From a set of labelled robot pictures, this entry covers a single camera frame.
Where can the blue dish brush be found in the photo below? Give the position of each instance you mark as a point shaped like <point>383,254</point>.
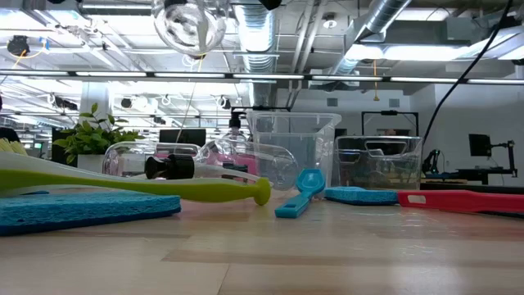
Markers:
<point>311,182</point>

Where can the green dish brush yellow bristles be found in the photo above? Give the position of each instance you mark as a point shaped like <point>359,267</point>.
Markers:
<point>163,189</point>

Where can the red dish brush white bristles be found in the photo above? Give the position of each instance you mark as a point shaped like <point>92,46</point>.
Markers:
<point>471,201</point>

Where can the black background robot arm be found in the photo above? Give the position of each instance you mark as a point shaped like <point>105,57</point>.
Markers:
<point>432,162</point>

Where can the black monitor on arm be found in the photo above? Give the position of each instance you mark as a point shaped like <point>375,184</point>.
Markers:
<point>479,145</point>

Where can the long ceiling light bar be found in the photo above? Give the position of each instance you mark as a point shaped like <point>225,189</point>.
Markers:
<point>262,76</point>

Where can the tall frosted clear bin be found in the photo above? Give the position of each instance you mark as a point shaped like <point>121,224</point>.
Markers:
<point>294,127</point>

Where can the black computer monitor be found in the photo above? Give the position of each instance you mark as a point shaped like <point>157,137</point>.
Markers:
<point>184,138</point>

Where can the person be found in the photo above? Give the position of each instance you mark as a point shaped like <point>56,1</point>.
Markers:
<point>389,132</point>
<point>8,135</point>

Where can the potted green plant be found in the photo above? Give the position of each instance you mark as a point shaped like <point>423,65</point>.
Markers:
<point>98,139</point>

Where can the dark cabinet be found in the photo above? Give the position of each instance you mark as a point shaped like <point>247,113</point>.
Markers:
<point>61,151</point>

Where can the dark office desk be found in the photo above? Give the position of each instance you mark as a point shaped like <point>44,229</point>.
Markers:
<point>487,174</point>

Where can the wide silver air duct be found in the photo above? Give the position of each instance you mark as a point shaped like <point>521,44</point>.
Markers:
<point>258,41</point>

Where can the slanted silver air duct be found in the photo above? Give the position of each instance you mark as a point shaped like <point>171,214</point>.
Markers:
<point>380,16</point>

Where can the black frame stand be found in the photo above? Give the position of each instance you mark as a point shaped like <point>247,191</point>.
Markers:
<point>389,112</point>

